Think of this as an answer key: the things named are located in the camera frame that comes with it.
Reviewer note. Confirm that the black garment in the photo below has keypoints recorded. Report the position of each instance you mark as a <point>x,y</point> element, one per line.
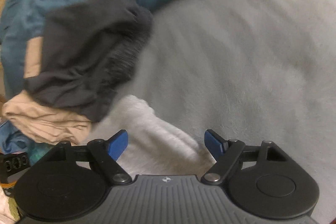
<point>84,56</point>

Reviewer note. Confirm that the white fleece robe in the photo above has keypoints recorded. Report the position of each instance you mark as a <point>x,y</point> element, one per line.
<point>157,134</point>

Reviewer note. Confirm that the beige garment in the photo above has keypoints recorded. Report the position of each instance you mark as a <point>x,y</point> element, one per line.
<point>47,121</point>

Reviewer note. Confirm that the green-blue cloth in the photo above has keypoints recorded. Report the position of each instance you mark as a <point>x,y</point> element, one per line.
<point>39,154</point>

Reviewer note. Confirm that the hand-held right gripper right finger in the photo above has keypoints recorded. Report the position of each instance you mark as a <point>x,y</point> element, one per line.
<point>213,144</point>

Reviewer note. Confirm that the blue denim garment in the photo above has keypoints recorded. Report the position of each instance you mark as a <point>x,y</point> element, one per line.
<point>13,140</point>

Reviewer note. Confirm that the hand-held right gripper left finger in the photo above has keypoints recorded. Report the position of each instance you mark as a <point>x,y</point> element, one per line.
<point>118,145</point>

